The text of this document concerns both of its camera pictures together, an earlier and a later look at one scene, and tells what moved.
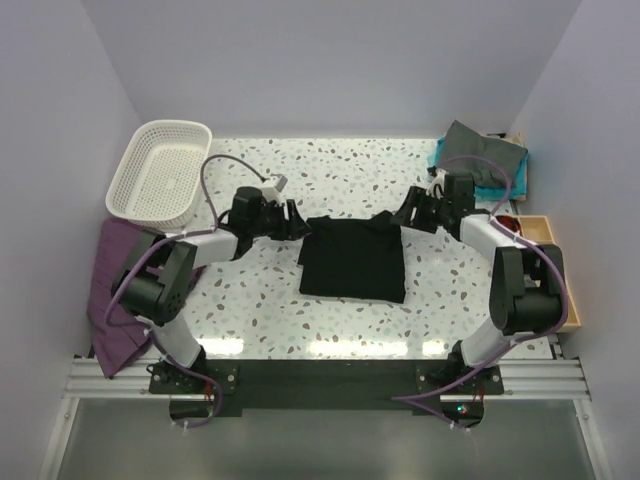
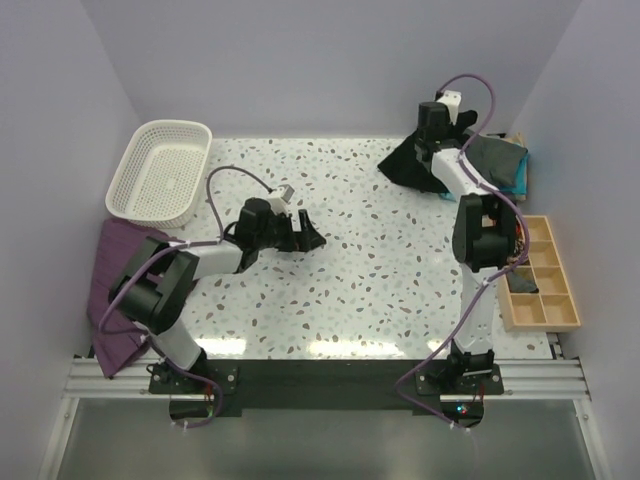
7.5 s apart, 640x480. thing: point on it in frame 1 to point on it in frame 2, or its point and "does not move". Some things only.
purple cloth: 116,344 does not move
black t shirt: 353,258 to 404,166
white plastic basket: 157,184 does not move
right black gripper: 417,198 to 451,129
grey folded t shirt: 491,162 does not move
